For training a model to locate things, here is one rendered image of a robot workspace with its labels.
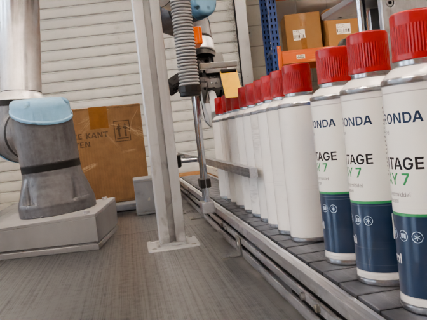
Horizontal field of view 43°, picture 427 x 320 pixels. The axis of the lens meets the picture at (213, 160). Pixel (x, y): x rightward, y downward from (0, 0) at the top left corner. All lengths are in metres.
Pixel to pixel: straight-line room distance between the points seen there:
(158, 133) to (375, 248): 0.55
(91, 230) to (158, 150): 0.20
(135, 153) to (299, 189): 0.97
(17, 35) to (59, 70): 4.23
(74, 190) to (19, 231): 0.13
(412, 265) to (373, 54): 0.17
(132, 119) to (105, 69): 3.85
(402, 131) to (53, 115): 0.81
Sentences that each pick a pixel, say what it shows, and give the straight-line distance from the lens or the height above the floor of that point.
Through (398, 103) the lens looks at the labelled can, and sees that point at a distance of 0.39.
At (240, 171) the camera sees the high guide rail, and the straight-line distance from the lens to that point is 0.82.
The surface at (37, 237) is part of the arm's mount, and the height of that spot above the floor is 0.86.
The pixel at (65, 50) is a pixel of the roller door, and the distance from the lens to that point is 5.49.
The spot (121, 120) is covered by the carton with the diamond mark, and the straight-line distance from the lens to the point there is 1.55.
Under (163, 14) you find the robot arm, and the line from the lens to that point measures 1.42.
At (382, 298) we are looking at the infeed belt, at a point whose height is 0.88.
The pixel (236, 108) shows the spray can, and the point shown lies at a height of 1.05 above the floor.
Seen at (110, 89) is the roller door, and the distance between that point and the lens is 5.36.
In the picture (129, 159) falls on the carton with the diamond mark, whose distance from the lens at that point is 1.55.
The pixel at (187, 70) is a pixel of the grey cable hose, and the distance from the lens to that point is 0.82.
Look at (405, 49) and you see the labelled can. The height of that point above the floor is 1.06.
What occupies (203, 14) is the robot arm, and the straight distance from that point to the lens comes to 1.33.
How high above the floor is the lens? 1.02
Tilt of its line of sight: 3 degrees down
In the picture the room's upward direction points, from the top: 6 degrees counter-clockwise
